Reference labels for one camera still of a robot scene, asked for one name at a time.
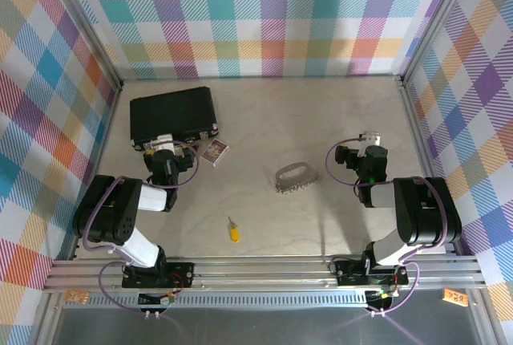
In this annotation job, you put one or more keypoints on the yellow headed key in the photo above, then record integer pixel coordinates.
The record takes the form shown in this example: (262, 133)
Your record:
(234, 235)

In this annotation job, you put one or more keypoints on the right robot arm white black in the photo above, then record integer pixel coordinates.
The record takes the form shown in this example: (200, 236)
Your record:
(425, 212)

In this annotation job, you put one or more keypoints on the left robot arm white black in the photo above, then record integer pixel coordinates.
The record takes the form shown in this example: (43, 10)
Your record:
(116, 216)

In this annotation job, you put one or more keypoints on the black red triangle token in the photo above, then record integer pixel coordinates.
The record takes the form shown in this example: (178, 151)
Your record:
(195, 148)

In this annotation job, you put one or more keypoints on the playing card box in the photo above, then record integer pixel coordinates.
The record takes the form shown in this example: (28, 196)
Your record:
(214, 152)

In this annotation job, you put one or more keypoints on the black hard case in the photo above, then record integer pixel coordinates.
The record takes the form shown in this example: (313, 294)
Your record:
(172, 116)

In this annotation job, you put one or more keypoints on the orange paper tag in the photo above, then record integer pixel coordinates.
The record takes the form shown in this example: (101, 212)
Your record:
(76, 297)
(455, 297)

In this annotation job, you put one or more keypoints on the perforated metal strip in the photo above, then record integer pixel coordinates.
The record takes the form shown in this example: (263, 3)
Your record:
(260, 300)

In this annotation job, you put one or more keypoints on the grey metal sheet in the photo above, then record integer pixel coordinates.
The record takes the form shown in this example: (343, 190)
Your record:
(260, 327)

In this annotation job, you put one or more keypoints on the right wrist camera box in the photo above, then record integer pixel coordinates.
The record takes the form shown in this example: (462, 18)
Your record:
(369, 138)

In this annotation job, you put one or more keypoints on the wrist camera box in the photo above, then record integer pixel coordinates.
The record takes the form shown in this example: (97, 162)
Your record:
(369, 138)
(165, 141)

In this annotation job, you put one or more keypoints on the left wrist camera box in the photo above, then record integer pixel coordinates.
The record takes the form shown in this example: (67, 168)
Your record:
(165, 141)

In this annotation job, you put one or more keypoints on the aluminium side rail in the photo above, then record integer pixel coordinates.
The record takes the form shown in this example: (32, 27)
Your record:
(105, 136)
(414, 128)

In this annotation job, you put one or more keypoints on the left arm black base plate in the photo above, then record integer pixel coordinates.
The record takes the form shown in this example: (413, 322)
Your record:
(180, 274)

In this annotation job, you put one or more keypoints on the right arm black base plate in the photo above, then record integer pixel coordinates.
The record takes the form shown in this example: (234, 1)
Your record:
(348, 273)

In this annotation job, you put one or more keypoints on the aluminium frame rail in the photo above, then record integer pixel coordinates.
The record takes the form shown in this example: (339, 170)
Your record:
(260, 277)

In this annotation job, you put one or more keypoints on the aluminium corner post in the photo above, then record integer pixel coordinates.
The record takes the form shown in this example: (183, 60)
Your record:
(89, 28)
(436, 20)

